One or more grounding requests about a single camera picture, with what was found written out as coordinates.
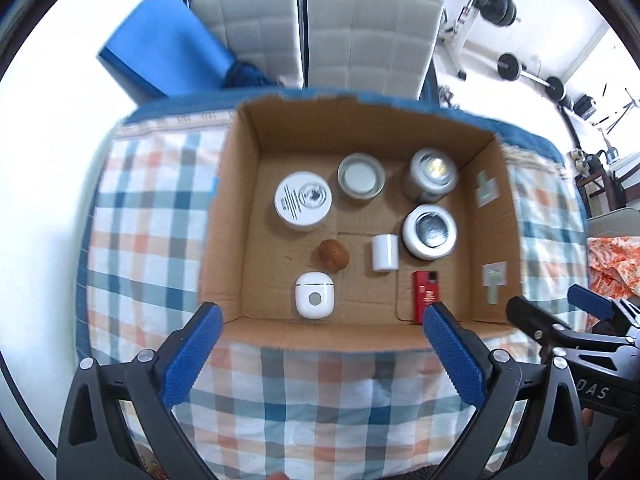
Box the blue foam mat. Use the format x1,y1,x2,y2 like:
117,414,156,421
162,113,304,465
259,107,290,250
99,0,236,98

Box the grey padded chair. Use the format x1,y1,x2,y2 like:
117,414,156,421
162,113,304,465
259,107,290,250
303,0,445,99
190,0,304,88

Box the red rectangular box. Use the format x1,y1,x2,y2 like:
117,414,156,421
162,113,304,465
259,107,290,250
412,271,439,325

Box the white earbud case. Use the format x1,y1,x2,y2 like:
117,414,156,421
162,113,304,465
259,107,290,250
294,272,335,320

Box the white round tin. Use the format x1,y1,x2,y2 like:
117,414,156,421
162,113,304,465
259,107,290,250
273,171,333,231

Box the small white cylinder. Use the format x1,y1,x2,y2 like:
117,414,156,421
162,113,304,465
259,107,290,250
371,234,399,273

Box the black dumbbell plates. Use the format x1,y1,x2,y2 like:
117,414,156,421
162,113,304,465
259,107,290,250
480,0,518,27

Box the white jar foil top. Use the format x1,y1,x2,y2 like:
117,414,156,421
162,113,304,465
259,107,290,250
401,205,458,261

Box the orange white patterned cloth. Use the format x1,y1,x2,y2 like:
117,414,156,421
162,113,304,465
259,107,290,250
588,236,640,299

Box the brown round nut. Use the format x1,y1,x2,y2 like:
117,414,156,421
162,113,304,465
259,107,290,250
318,238,350,273

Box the white green cardboard box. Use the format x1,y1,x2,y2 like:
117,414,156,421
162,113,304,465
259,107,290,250
200,96,523,352

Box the black barbell with weights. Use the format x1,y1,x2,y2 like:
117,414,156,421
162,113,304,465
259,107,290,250
497,53,566,103

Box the dark wooden rack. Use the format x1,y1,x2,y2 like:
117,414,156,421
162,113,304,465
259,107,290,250
573,150,627,218

